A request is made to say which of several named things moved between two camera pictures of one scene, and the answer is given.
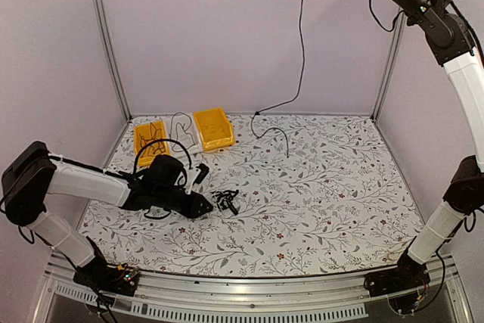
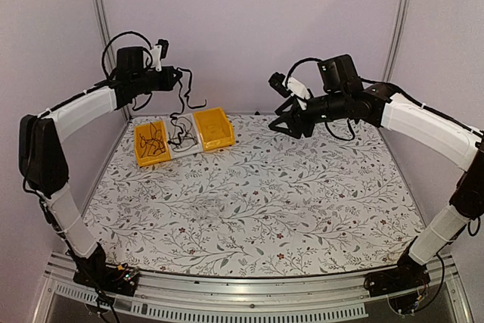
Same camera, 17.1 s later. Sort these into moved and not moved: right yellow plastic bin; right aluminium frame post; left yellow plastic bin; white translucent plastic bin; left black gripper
Moved: left black gripper
Not moved: left yellow plastic bin; right yellow plastic bin; white translucent plastic bin; right aluminium frame post
